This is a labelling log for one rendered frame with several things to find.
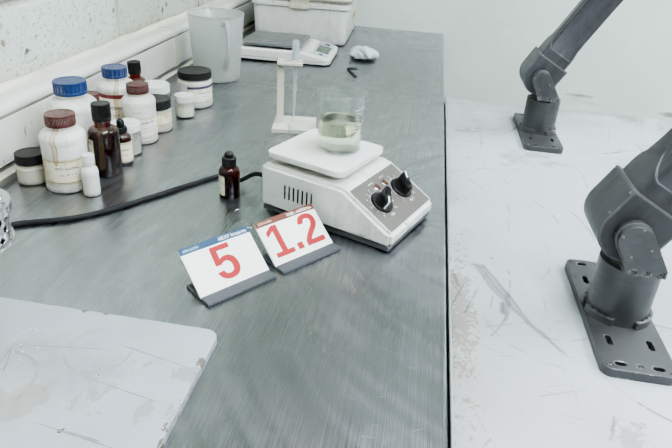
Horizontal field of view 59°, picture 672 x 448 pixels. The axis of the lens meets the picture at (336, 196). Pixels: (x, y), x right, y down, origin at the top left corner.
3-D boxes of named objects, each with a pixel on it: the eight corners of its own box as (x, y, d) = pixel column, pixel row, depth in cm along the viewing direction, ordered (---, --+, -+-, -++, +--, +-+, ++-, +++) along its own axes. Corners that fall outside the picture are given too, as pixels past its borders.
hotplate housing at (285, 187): (430, 216, 84) (438, 164, 81) (388, 256, 74) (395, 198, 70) (300, 175, 94) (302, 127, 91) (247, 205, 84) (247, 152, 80)
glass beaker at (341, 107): (330, 139, 86) (333, 81, 82) (369, 149, 83) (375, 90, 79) (303, 153, 80) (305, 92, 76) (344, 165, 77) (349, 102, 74)
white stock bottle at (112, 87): (103, 124, 109) (96, 61, 104) (140, 123, 111) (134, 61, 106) (99, 136, 104) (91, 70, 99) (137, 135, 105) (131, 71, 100)
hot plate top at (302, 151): (385, 152, 84) (386, 146, 83) (341, 180, 74) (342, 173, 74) (314, 132, 89) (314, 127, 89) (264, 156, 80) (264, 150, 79)
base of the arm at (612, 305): (624, 307, 53) (707, 319, 53) (578, 208, 71) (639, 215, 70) (601, 376, 57) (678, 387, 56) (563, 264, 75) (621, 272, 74)
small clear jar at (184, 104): (185, 111, 118) (184, 90, 116) (199, 116, 116) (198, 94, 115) (170, 116, 115) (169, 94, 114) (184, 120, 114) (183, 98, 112)
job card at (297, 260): (340, 250, 74) (342, 221, 73) (283, 275, 69) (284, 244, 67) (308, 230, 78) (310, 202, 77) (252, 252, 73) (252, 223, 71)
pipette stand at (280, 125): (316, 121, 118) (319, 55, 112) (314, 135, 111) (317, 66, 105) (275, 118, 118) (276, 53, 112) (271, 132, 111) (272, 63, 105)
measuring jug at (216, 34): (257, 88, 136) (258, 20, 129) (201, 92, 130) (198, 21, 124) (234, 68, 151) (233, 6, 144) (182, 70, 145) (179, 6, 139)
